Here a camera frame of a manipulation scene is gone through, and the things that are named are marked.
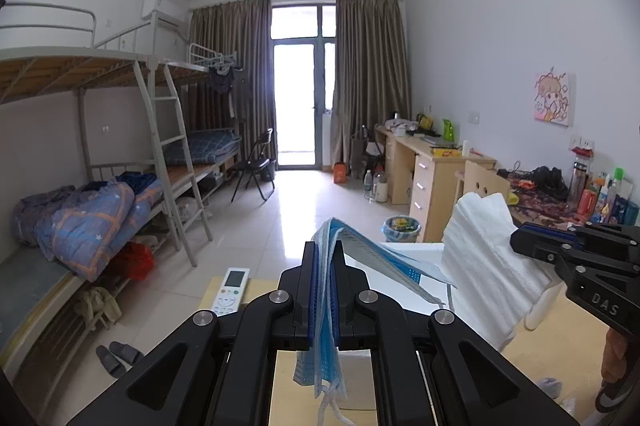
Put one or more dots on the green packet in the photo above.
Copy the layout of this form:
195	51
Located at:
449	130

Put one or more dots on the beige cloth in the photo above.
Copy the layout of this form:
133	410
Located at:
97	306

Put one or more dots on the brown curtain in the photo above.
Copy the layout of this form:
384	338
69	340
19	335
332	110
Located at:
370	70
230	35

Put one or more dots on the clear thermos bottle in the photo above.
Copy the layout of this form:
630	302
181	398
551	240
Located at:
578	181

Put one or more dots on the orange bag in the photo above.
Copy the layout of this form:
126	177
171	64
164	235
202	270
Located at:
341	173

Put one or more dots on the green capped bottle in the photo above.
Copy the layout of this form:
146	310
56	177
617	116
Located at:
617	186

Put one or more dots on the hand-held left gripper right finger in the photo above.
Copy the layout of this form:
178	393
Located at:
350	301

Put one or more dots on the glass balcony door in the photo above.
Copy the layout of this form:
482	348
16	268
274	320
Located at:
295	105

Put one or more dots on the white air conditioner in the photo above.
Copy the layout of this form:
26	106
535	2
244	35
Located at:
162	8

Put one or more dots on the white remote control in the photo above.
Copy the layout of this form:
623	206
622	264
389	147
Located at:
230	291

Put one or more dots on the grey sock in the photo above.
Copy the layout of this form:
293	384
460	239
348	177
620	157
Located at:
551	387

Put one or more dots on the hanging dark clothes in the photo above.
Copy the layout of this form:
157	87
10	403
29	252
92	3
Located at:
221	79

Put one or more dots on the yellow packet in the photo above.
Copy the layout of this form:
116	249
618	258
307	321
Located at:
425	121

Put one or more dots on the wooden chair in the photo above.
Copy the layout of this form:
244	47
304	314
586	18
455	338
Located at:
482	181

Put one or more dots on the blue checked quilt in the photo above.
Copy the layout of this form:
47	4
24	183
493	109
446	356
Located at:
205	144

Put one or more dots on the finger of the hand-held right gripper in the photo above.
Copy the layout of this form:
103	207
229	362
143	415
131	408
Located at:
535	248
600	233

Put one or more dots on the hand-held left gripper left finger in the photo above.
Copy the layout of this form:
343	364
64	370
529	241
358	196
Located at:
312	296

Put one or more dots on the white wall outlet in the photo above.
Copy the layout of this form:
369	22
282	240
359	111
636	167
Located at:
473	117

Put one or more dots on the dark grey slipper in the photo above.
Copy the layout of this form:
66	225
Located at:
110	362
127	352

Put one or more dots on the white jug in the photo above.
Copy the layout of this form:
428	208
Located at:
381	190

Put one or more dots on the black folding chair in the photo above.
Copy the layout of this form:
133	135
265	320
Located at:
252	165

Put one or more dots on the clear water bottle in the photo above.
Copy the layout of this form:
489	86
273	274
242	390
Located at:
368	186

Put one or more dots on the dark blue cloth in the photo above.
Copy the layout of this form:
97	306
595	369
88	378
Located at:
140	181

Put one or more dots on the grey metal bed ladder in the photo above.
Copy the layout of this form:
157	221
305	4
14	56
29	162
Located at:
172	140

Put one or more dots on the grey metal bunk bed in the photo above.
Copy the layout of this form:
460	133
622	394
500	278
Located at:
60	60
200	63

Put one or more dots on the blue trash bin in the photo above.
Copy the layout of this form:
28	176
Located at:
401	231

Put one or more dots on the person's right hand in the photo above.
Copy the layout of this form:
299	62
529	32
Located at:
614	356

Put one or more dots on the bundle of blue face masks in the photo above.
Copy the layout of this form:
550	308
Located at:
325	356

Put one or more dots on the grey blue mattress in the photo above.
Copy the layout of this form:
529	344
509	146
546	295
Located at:
25	291

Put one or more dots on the wooden desk with drawers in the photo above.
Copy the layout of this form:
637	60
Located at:
435	178

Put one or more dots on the blue orange star quilt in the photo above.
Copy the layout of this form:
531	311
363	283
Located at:
95	221

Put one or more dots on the red bag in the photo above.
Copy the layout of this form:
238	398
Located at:
134	262

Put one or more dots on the flat yellow box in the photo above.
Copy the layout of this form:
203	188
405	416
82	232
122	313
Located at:
446	151

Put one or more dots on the black gear pile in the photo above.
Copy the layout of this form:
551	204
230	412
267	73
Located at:
549	183

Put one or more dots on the purple grey quilt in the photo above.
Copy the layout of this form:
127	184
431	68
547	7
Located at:
35	211

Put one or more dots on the pink cartoon wall poster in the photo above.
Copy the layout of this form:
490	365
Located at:
554	98

